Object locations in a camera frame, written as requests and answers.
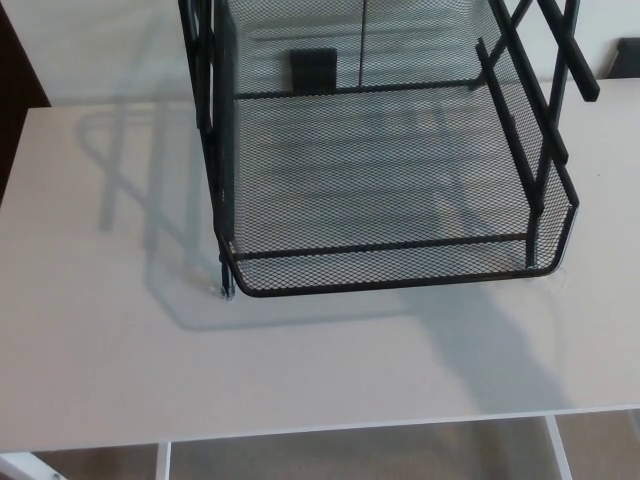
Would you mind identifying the dark brown wooden furniture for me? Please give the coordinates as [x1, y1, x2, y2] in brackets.
[0, 0, 53, 207]

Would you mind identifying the black mesh file tray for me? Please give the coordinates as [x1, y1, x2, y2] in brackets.
[178, 0, 601, 303]

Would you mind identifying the black ribbed block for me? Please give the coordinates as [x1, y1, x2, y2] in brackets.
[288, 47, 338, 93]

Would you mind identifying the black object behind desk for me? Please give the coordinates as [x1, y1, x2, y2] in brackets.
[606, 37, 640, 80]

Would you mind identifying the white desk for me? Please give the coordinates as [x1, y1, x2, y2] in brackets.
[0, 77, 640, 480]

